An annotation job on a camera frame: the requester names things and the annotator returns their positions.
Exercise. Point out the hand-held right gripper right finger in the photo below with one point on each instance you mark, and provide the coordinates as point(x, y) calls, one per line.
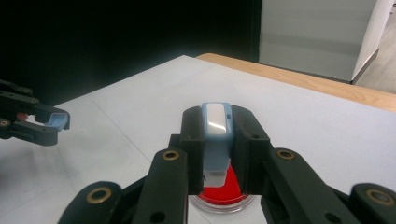
point(250, 149)

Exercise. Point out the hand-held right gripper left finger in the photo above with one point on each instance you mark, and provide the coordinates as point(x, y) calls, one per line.
point(193, 149)

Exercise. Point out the blue and white stamp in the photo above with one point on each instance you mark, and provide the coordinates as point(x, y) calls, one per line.
point(218, 149)

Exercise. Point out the round red ink pad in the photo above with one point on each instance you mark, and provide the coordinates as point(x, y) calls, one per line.
point(229, 193)

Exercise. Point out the wooden table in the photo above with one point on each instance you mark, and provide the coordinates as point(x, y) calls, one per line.
point(311, 82)

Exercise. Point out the black curtain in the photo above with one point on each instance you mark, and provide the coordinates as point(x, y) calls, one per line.
point(109, 37)

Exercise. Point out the white partition panel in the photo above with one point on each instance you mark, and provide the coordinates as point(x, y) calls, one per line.
point(311, 37)

